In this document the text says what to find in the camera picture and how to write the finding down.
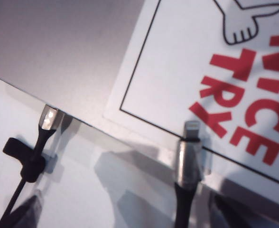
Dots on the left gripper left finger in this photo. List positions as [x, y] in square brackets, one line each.
[23, 213]

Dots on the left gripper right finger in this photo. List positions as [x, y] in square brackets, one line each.
[222, 213]

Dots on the white NICE TRY sticker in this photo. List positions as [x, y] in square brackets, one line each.
[165, 71]

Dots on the silver Dell laptop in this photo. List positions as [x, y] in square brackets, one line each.
[58, 47]

